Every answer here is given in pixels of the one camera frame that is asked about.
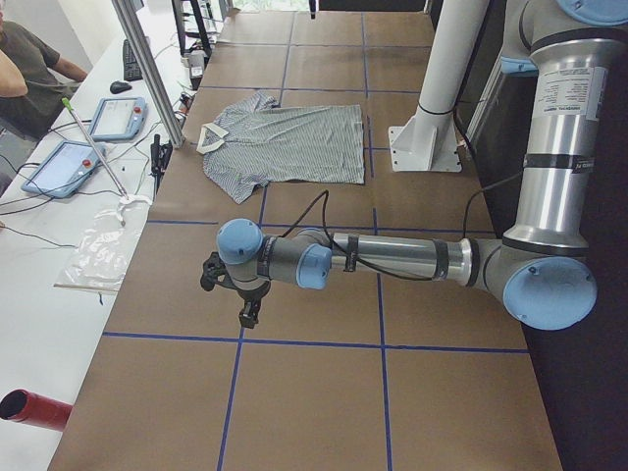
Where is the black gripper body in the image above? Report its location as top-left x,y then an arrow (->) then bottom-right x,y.
237,281 -> 270,314

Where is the blue white striped polo shirt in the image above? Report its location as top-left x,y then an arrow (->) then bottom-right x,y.
196,91 -> 365,204

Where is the clear plastic bag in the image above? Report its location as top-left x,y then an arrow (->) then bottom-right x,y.
54,204 -> 147,293

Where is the black clamp tool on table edge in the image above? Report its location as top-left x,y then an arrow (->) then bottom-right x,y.
150,133 -> 173,198

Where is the lower blue teach pendant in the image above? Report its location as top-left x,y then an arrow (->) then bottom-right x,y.
21,140 -> 100,198

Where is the blue teach pendant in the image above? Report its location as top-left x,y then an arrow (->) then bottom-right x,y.
88,97 -> 147,142
21,140 -> 100,198

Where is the upper blue teach pendant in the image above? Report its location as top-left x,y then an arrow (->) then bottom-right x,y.
88,97 -> 147,142

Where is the red cylinder bottle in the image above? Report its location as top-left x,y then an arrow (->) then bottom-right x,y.
1,390 -> 73,432

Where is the white mounting pillar with base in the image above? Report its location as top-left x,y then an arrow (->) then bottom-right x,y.
389,1 -> 464,172

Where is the black computer mouse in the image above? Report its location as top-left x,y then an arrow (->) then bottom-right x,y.
109,80 -> 132,94

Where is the black keyboard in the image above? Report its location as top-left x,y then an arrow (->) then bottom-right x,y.
122,39 -> 142,81

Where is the metal rod with green tip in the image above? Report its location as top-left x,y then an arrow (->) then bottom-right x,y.
61,97 -> 128,227

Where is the seated person in olive shirt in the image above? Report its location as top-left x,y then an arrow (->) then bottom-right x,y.
1,20 -> 87,140

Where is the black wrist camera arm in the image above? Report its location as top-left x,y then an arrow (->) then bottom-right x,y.
200,251 -> 235,291

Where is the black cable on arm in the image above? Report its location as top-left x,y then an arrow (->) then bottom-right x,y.
282,171 -> 524,282

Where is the aluminium frame post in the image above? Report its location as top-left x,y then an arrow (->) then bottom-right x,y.
112,0 -> 184,149

